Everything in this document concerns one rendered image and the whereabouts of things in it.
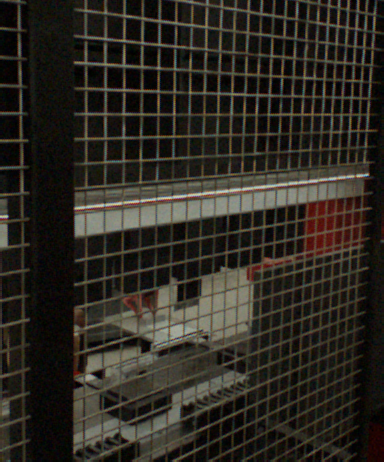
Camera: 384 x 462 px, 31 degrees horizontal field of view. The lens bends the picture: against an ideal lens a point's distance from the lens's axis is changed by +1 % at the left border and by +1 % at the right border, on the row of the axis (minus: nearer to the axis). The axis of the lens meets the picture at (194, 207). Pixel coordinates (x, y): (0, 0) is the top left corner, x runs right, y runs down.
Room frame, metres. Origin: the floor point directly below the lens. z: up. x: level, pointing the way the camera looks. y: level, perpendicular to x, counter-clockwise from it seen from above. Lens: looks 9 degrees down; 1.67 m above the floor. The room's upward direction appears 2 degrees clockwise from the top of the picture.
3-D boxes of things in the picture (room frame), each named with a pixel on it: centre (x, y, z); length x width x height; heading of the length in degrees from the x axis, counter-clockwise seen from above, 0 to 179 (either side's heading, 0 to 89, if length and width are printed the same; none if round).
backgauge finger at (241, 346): (1.79, -0.09, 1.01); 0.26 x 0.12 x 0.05; 46
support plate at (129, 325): (2.01, 0.12, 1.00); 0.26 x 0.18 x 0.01; 46
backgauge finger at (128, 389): (1.52, 0.17, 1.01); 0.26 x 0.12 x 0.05; 46
